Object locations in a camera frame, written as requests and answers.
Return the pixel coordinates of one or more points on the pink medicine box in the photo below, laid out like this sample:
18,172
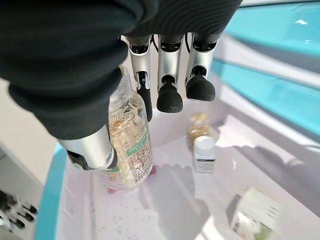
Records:
154,172

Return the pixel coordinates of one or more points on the pill jar with green label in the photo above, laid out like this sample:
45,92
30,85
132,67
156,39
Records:
132,150

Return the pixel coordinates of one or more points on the small white open box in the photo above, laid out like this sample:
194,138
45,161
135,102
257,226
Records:
257,210

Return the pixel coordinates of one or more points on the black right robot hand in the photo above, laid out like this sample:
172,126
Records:
62,50

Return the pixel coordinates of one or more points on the glass jar of yellow pills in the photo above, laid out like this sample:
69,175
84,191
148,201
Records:
198,127

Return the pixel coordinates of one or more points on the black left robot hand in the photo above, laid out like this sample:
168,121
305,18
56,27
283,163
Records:
15,215

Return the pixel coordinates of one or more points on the blue fronted cart drawer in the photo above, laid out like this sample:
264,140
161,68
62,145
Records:
275,30
287,100
187,212

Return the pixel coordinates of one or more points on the white pill bottle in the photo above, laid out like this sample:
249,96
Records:
205,160

